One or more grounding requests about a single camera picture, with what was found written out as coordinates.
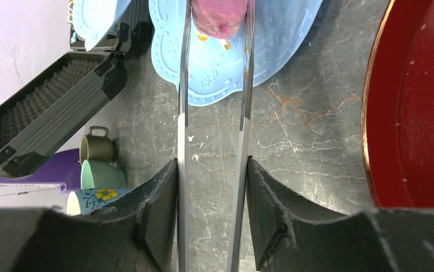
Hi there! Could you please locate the round red serving tray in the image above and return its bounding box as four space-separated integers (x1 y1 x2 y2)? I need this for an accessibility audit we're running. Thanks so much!
361 0 434 208

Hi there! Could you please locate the small olive green cup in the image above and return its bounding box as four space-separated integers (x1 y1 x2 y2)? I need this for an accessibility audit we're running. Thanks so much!
79 126 116 165

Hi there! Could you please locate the purple flat tool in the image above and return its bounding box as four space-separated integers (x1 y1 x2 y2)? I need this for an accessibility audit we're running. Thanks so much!
0 148 81 192

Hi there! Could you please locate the pink mousse cake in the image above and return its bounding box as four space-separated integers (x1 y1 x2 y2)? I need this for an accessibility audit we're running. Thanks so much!
190 0 249 40

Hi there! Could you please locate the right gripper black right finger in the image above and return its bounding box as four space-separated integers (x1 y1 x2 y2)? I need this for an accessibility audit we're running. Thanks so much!
246 158 434 271

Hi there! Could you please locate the black poker chip case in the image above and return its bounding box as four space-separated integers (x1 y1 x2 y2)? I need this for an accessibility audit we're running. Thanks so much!
0 1 153 179

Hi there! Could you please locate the blue three-tier cake stand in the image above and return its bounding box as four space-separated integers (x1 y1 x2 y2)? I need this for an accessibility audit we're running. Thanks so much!
68 1 321 107

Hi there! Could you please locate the white mug blue handle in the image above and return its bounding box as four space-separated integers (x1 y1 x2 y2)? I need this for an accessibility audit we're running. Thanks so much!
66 188 131 216

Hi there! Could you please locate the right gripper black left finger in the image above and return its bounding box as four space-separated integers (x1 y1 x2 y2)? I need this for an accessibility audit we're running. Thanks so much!
0 159 178 271

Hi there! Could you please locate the mint green cup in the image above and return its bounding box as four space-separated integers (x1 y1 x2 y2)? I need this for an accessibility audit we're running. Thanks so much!
80 160 127 189

